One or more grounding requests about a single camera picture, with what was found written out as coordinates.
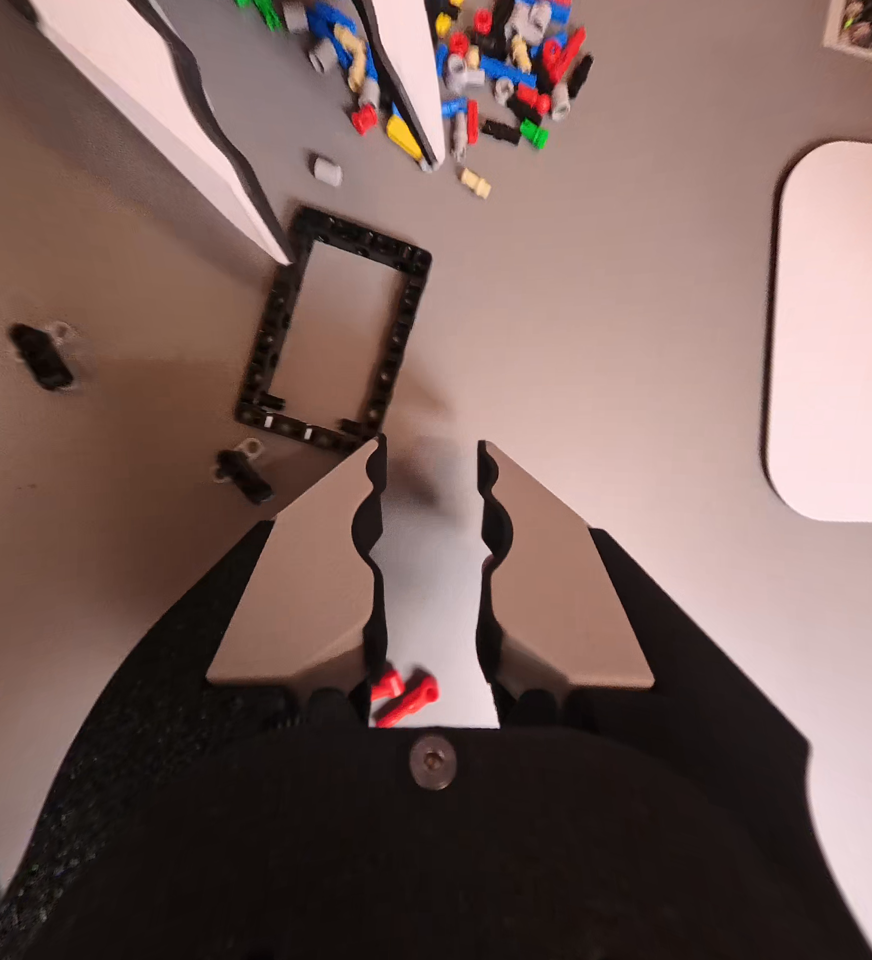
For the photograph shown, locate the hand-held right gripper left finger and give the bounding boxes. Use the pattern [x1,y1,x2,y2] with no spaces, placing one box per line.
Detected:
[205,435,390,706]

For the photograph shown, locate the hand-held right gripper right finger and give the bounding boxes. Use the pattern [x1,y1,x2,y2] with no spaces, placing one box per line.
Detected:
[475,440,656,706]

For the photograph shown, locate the yellow lego connector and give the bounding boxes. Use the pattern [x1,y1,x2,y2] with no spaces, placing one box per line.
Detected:
[385,112,425,162]

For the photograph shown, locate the grey and black lego assembly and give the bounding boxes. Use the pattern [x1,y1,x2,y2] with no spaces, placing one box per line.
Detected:
[8,321,80,393]

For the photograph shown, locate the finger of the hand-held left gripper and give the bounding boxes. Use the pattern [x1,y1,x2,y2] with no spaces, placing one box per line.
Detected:
[352,0,449,172]
[27,0,296,267]

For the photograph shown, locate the black rectangular lego frame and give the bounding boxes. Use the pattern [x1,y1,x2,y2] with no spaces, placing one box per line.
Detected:
[233,206,433,455]

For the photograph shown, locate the red lego axle pin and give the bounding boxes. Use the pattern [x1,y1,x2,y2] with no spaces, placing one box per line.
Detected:
[374,671,440,729]

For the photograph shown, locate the grey lego connector assembly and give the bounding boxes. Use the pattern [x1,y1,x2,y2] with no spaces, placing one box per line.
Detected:
[213,438,275,505]

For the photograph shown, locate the pile of small lego pieces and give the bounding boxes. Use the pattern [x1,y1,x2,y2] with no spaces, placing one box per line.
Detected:
[233,0,594,162]

